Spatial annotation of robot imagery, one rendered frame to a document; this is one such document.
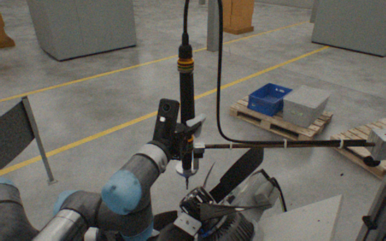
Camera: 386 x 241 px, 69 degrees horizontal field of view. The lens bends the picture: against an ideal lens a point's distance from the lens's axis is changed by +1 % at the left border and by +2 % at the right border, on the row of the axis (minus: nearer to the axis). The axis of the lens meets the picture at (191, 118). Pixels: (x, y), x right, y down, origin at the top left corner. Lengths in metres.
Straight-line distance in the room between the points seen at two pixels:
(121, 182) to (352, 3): 7.65
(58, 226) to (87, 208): 0.08
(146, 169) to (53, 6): 6.26
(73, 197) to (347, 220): 2.60
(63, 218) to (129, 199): 0.16
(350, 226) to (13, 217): 2.62
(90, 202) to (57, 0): 6.23
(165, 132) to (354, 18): 7.47
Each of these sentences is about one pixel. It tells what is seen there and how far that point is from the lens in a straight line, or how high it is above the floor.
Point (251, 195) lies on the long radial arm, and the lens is 1.30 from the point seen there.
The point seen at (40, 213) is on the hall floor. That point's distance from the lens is 3.04.
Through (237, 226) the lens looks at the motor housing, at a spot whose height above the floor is 1.18.
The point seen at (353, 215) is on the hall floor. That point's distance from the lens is 3.07.
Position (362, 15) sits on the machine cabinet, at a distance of 7.91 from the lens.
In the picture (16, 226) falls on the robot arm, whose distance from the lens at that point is 0.86.
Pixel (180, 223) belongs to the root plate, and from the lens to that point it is 1.10.
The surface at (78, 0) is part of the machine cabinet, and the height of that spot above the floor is 1.22.
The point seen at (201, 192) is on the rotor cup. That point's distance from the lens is 1.10.
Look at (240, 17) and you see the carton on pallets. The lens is 8.85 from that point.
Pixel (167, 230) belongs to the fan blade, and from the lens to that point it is 1.08.
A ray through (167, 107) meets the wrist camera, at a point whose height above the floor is 1.74.
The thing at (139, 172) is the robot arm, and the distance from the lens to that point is 0.58.
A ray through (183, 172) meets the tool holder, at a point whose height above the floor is 1.46.
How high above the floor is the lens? 2.04
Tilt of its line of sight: 30 degrees down
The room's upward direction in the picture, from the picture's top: straight up
